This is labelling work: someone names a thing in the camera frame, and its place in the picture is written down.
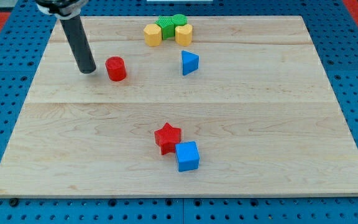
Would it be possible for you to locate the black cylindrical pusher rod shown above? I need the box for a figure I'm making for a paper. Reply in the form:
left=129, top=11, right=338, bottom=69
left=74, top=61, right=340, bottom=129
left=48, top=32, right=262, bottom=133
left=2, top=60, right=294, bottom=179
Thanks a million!
left=60, top=15, right=96, bottom=74

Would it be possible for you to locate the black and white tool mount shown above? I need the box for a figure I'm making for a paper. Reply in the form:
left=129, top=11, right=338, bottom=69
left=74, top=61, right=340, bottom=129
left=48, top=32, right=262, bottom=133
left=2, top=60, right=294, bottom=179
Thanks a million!
left=35, top=0, right=88, bottom=19

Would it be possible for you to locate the red cylinder block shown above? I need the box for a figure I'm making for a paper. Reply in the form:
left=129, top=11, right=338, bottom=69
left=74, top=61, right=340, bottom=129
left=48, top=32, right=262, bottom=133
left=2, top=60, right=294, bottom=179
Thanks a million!
left=105, top=56, right=127, bottom=82

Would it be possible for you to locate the green star block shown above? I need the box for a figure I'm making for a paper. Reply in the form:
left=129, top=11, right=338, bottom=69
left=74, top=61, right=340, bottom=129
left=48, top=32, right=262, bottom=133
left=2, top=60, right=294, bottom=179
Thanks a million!
left=155, top=16, right=175, bottom=40

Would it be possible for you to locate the red star block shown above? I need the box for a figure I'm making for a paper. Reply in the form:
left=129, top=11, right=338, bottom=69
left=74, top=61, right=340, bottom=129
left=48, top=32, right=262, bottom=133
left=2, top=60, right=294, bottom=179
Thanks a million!
left=154, top=123, right=181, bottom=155

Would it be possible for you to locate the yellow hexagon block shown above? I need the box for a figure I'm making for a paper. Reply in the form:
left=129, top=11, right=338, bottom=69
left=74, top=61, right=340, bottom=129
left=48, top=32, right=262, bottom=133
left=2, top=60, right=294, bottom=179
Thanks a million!
left=144, top=24, right=162, bottom=47

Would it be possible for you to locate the green cylinder block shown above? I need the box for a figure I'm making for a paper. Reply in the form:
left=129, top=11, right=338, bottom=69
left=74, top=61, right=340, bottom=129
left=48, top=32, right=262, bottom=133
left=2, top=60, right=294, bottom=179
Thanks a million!
left=171, top=14, right=188, bottom=27

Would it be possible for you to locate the yellow heart block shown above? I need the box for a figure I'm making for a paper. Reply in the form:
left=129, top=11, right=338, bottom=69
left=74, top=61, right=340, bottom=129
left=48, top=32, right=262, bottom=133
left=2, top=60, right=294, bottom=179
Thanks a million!
left=175, top=24, right=193, bottom=47

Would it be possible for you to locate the blue triangle block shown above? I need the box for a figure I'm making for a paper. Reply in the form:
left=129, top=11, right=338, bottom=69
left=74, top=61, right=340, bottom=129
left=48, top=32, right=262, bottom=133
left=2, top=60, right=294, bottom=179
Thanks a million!
left=181, top=50, right=200, bottom=76

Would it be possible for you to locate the blue cube block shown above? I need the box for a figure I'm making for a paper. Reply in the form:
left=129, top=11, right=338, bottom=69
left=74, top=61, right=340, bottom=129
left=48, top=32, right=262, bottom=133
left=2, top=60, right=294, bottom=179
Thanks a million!
left=175, top=141, right=200, bottom=172

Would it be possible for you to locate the wooden board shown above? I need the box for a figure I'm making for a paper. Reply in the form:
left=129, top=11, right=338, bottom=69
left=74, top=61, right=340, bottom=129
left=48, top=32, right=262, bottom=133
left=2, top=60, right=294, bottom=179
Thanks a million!
left=0, top=16, right=358, bottom=198

